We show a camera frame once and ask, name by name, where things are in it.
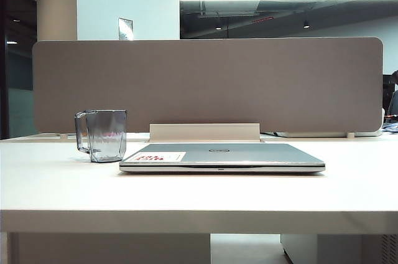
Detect silver closed laptop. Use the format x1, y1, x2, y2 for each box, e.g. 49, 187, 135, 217
119, 142, 326, 174

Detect white sticker red writing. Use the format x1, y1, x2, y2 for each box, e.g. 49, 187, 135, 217
136, 151, 187, 163

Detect brown desk partition panel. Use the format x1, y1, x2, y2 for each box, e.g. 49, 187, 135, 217
32, 37, 384, 134

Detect beige cable tray flap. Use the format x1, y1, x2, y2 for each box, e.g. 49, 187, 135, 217
149, 123, 261, 142

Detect framed wall notice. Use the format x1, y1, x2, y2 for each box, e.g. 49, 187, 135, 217
118, 17, 134, 40

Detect clear grey water cup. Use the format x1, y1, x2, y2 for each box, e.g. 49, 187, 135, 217
73, 108, 127, 163

